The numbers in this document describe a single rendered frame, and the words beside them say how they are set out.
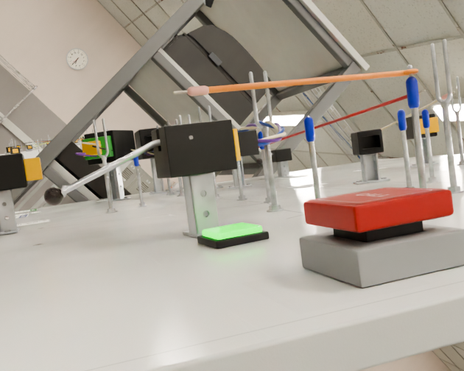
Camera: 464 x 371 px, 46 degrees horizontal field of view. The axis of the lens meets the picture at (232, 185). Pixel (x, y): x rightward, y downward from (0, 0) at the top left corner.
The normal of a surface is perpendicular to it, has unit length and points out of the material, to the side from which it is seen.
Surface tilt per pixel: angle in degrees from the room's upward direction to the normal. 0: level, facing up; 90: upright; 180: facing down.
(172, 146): 87
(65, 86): 90
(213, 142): 87
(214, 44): 90
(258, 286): 50
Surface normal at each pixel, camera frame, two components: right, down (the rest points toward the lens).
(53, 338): -0.13, -0.99
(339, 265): -0.94, 0.14
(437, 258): 0.32, 0.01
